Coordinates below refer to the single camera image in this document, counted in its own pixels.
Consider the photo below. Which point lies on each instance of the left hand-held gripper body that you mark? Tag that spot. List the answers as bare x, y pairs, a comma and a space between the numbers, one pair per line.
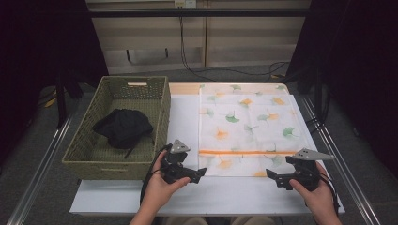
173, 168

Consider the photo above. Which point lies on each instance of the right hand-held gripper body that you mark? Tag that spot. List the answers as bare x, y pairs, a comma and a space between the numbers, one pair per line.
305, 170

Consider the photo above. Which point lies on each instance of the white leaf-print mesh laundry bag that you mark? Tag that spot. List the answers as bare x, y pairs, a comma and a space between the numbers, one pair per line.
244, 137

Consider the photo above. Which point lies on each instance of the black cloth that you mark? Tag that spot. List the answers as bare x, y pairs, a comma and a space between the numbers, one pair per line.
122, 128

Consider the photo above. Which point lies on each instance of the green woven basket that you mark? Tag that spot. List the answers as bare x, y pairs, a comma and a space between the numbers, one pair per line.
94, 168

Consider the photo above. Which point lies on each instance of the person's left hand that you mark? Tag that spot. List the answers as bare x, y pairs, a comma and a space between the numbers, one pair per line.
158, 193

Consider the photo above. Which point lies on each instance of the person's right hand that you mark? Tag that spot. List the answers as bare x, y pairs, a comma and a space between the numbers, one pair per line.
320, 197

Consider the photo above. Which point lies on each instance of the white table cover sheet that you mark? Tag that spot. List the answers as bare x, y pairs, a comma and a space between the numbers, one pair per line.
219, 197

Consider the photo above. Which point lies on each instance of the person's left leg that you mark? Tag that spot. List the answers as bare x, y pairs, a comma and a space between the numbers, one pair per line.
184, 221

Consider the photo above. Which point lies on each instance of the black metal stand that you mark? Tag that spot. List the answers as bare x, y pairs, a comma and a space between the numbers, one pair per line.
61, 103
318, 93

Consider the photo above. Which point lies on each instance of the black furniture leg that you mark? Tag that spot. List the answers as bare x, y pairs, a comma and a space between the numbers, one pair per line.
167, 52

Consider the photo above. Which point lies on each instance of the dark curtain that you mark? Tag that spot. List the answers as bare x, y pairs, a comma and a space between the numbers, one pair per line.
37, 47
359, 62

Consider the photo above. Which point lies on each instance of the beige cabinet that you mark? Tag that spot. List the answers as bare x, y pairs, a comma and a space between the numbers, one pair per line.
250, 34

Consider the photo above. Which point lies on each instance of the black horizontal metal bar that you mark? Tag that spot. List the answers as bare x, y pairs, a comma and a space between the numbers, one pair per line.
187, 13

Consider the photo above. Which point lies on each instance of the aluminium floor rail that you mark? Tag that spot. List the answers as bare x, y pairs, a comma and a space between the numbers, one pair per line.
344, 168
37, 178

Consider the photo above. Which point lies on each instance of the white wall socket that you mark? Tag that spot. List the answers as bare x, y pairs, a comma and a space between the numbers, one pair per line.
185, 3

